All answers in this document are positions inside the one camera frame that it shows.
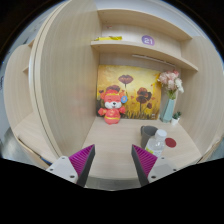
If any red fox plush toy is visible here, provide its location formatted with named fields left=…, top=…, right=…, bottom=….
left=98, top=89, right=127, bottom=125

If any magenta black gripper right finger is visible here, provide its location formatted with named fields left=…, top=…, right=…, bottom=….
left=131, top=143, right=178, bottom=187

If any small potted green plant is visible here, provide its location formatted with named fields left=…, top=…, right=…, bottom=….
left=171, top=111, right=182, bottom=125

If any pale teal vase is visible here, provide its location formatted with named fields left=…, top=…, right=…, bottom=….
left=160, top=99, right=175, bottom=123

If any round red coaster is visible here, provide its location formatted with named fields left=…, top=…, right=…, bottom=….
left=165, top=138, right=176, bottom=148

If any clear plastic water bottle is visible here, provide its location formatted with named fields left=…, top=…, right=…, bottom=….
left=145, top=129, right=167, bottom=157

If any white light strip under shelf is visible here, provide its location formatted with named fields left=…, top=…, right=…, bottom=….
left=132, top=54, right=176, bottom=67

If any wooden wall shelf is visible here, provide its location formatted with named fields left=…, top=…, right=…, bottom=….
left=91, top=40, right=198, bottom=71

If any pink white flower bouquet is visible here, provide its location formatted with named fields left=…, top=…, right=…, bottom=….
left=158, top=70, right=184, bottom=100

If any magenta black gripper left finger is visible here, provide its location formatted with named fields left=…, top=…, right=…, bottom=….
left=46, top=143, right=96, bottom=188

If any poppy flower painting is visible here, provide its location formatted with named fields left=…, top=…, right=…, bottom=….
left=96, top=65, right=161, bottom=120

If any purple number 21 sticker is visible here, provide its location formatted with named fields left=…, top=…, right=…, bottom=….
left=142, top=35, right=155, bottom=46

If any grey plastic cup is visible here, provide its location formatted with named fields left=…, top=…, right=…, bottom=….
left=140, top=126, right=157, bottom=148

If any yellow object on shelf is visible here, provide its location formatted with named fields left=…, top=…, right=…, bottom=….
left=94, top=36, right=122, bottom=41

